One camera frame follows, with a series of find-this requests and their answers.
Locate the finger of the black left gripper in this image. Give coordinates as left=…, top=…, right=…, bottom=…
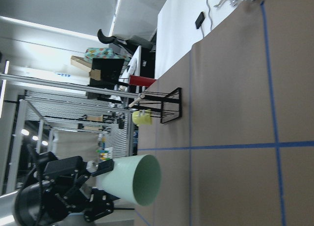
left=92, top=188, right=120, bottom=211
left=90, top=159, right=114, bottom=177

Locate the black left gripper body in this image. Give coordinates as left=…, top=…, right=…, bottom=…
left=43, top=156, right=115, bottom=223

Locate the green plastic cup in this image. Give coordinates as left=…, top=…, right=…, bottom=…
left=97, top=154, right=161, bottom=206

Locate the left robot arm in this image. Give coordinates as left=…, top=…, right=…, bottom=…
left=14, top=152, right=117, bottom=226

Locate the red cup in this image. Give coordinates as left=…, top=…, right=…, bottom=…
left=129, top=75, right=156, bottom=87

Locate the yellow mug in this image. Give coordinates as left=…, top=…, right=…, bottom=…
left=132, top=110, right=152, bottom=126

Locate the black computer monitor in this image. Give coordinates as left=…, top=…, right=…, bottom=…
left=90, top=58, right=125, bottom=82

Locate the cardboard box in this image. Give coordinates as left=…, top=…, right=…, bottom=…
left=70, top=56, right=101, bottom=81

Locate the colourful patterned bag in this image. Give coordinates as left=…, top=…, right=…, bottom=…
left=84, top=48, right=114, bottom=62

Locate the black office chair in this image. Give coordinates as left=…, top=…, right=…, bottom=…
left=97, top=29, right=153, bottom=50

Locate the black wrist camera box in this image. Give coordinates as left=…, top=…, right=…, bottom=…
left=44, top=156, right=83, bottom=179

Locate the wooden rack handle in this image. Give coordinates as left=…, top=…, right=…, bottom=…
left=128, top=94, right=145, bottom=108

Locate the black wire cup rack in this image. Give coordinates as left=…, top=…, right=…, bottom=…
left=138, top=87, right=183, bottom=124

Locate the aluminium frame post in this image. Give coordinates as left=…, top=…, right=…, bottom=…
left=0, top=73, right=138, bottom=99

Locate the grey cable on white table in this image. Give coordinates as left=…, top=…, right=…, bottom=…
left=200, top=0, right=214, bottom=37

